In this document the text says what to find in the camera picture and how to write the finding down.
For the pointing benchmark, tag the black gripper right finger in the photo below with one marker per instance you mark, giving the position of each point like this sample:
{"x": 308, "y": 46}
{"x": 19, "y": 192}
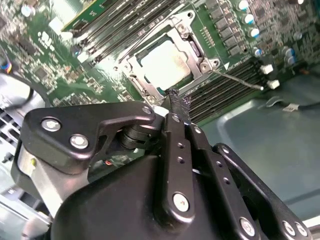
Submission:
{"x": 225, "y": 195}

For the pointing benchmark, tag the metal socket cover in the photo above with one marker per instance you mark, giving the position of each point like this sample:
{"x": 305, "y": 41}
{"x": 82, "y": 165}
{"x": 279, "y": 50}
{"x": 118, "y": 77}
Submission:
{"x": 147, "y": 87}

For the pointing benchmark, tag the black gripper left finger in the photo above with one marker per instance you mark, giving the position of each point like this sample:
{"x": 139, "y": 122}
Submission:
{"x": 75, "y": 117}

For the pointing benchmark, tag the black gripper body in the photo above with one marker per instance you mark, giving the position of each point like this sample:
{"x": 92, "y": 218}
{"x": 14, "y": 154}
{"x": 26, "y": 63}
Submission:
{"x": 112, "y": 205}

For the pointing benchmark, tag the metal locking lever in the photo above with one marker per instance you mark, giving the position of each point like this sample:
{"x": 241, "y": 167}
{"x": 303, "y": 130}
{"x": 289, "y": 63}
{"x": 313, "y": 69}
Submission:
{"x": 237, "y": 79}

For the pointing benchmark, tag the silver CPU green edge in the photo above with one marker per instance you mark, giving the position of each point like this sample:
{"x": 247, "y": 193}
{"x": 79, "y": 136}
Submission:
{"x": 165, "y": 63}

